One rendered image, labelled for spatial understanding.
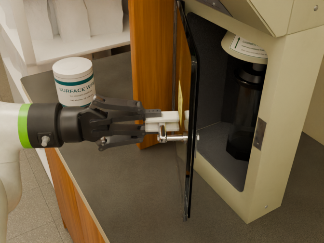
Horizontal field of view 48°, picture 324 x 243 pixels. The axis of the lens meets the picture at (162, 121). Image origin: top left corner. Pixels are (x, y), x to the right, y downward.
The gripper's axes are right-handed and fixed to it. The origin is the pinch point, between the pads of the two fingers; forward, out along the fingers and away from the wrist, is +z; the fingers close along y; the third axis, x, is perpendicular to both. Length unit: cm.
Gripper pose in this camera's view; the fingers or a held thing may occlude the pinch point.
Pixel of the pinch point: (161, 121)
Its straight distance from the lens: 74.7
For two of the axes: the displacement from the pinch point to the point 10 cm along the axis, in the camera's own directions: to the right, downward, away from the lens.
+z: 10.0, -0.3, 0.5
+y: 0.0, -8.1, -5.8
